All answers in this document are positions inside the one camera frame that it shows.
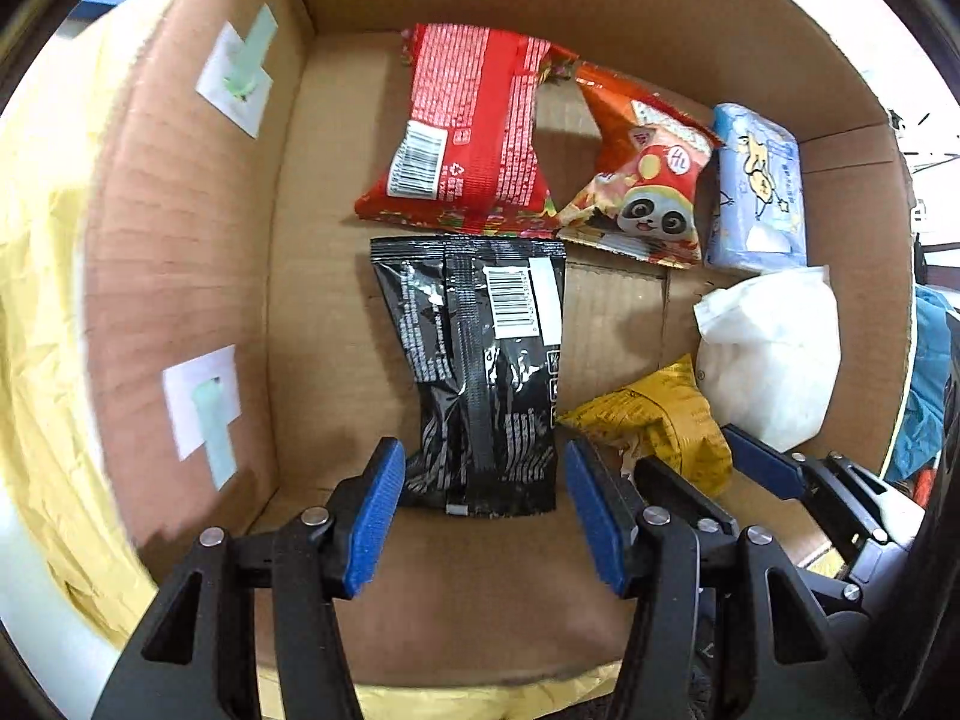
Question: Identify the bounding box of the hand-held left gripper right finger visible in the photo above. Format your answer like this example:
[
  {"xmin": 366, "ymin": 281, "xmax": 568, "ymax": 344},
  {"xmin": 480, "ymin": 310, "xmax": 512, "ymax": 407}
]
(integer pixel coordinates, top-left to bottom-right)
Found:
[{"xmin": 564, "ymin": 439, "xmax": 875, "ymax": 720}]

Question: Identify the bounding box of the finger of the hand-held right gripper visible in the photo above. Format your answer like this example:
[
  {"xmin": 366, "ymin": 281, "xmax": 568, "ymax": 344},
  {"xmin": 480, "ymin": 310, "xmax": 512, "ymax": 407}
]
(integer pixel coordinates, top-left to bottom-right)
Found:
[
  {"xmin": 634, "ymin": 456, "xmax": 742, "ymax": 539},
  {"xmin": 721, "ymin": 424, "xmax": 895, "ymax": 550}
]

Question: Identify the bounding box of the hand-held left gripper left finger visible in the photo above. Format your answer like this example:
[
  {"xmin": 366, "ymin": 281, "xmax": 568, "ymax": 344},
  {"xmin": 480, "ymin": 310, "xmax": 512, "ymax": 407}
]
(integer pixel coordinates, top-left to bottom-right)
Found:
[{"xmin": 90, "ymin": 436, "xmax": 410, "ymax": 720}]

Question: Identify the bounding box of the yellow snack packet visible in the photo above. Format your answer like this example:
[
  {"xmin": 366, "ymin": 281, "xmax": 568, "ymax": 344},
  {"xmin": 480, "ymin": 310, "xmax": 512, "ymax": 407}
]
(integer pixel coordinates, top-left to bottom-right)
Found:
[{"xmin": 556, "ymin": 354, "xmax": 734, "ymax": 500}]

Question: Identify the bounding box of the white soft bag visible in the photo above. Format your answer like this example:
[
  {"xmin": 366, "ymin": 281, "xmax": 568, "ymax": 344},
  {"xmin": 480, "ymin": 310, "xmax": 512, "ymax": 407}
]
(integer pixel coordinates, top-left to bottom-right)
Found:
[{"xmin": 694, "ymin": 265, "xmax": 841, "ymax": 455}]

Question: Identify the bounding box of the black snack packet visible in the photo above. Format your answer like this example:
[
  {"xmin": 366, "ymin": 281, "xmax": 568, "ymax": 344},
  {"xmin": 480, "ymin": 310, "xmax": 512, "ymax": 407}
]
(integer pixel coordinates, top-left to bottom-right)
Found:
[{"xmin": 370, "ymin": 235, "xmax": 569, "ymax": 518}]

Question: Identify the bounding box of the light blue tissue pack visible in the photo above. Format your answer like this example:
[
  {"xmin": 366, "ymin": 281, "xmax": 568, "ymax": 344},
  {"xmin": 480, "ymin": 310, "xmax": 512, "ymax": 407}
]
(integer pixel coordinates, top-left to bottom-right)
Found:
[{"xmin": 705, "ymin": 103, "xmax": 809, "ymax": 272}]

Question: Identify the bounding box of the orange panda snack packet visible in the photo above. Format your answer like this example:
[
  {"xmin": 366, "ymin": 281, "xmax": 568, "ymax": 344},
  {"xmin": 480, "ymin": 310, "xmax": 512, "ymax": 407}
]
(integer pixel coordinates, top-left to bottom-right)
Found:
[{"xmin": 556, "ymin": 64, "xmax": 725, "ymax": 269}]

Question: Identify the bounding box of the cardboard box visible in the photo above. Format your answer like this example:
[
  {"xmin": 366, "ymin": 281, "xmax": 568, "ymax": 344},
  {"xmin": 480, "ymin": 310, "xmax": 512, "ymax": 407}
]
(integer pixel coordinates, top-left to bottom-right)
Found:
[{"xmin": 79, "ymin": 0, "xmax": 920, "ymax": 691}]

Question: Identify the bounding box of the red snack packet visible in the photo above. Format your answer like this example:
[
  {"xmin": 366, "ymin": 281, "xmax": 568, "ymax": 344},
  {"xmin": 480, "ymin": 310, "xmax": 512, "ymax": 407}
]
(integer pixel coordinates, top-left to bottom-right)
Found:
[{"xmin": 354, "ymin": 22, "xmax": 582, "ymax": 235}]

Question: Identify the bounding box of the teal blanket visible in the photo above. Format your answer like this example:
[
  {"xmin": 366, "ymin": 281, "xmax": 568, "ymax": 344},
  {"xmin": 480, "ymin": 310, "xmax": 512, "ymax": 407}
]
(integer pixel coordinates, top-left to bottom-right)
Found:
[{"xmin": 885, "ymin": 285, "xmax": 960, "ymax": 481}]

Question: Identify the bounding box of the yellow tablecloth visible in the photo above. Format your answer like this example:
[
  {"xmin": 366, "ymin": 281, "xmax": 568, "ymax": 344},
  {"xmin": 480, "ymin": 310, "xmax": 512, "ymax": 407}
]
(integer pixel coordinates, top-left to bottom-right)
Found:
[{"xmin": 0, "ymin": 0, "xmax": 623, "ymax": 720}]

